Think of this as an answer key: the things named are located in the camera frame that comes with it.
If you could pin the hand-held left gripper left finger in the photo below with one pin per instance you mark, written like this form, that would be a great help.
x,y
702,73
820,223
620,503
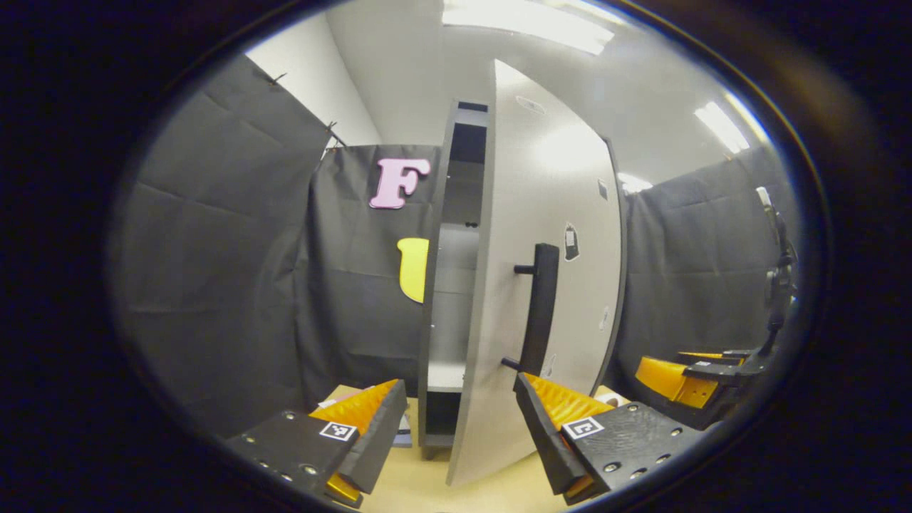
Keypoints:
x,y
377,442

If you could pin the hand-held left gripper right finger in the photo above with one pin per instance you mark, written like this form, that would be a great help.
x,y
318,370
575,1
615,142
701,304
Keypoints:
x,y
541,442

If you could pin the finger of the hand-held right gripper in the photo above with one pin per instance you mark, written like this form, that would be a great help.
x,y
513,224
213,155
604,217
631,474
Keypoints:
x,y
673,385
719,370

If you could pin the grey cabinet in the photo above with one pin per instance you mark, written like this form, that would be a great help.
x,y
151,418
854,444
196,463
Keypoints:
x,y
456,285

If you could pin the light grey cabinet door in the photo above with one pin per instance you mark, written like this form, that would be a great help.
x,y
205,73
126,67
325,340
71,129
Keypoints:
x,y
556,199

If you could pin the ceiling light panel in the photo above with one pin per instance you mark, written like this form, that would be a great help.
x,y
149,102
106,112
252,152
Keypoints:
x,y
721,127
633,184
520,18

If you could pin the black backdrop cloth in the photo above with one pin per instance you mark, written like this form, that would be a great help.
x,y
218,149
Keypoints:
x,y
214,249

